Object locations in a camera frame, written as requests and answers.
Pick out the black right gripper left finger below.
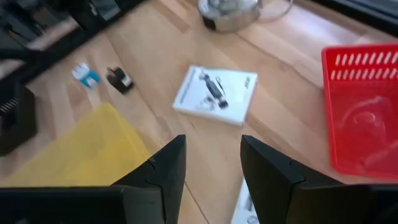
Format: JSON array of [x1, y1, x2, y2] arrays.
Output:
[[0, 134, 187, 224]]

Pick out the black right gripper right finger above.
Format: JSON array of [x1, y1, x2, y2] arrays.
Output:
[[240, 134, 398, 224]]

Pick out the white leaflet with text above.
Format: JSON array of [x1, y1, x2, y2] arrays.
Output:
[[230, 177, 261, 224]]

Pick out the small white card box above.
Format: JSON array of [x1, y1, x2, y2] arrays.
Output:
[[172, 64, 259, 127]]

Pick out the small teal and white box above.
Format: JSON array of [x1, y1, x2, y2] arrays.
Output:
[[71, 62, 101, 88]]

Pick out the yellow translucent plastic bin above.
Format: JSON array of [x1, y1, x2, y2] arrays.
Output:
[[1, 102, 152, 187]]

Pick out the red plastic basket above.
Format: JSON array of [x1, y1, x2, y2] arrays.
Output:
[[321, 43, 398, 180]]

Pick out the black plug charger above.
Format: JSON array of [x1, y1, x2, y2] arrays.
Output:
[[105, 66, 135, 95]]

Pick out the black plastic basket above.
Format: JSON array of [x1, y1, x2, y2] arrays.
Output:
[[0, 83, 38, 156]]

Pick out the silver lamp with white shade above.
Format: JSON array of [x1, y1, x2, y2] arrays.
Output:
[[197, 0, 264, 34]]

